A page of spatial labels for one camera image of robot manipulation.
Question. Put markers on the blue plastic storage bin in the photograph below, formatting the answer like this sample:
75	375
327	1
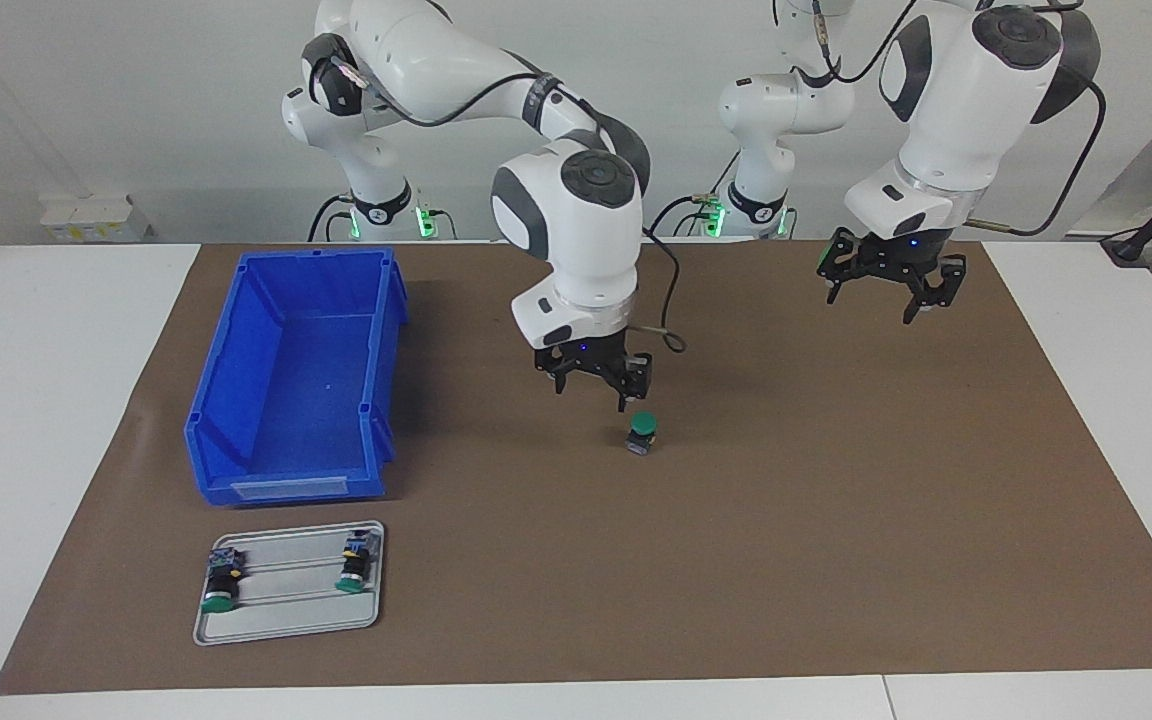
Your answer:
296	400

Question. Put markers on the green push button switch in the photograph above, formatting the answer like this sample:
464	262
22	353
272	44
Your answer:
643	422
356	565
222	585

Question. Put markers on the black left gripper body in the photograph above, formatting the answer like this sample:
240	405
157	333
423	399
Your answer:
894	252

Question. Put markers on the brown table mat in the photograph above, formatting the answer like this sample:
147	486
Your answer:
686	560

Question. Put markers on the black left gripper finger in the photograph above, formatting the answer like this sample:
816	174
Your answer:
936	285
834	268

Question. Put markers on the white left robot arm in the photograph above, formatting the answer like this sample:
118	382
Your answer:
966	110

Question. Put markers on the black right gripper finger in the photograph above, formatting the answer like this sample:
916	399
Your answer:
551	368
634	380

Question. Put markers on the silver metal tray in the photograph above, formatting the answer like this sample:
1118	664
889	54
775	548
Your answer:
291	610

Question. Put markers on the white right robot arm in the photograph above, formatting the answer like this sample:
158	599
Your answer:
576	210

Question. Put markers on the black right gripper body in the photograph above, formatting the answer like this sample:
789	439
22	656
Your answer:
591	355

